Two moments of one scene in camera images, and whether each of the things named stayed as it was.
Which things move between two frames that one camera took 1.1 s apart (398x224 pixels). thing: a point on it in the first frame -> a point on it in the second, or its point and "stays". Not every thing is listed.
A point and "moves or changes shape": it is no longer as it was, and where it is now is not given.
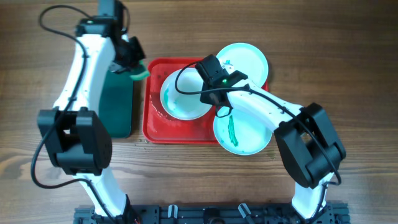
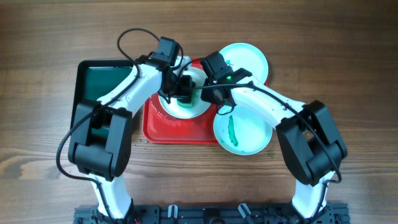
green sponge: x=143 y=73 moves or changes shape
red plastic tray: x=159 y=126 stays
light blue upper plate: x=246 y=59 stays
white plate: x=181 y=106 stays
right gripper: x=204 y=98 stays
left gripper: x=136 y=55 -> x=183 y=91
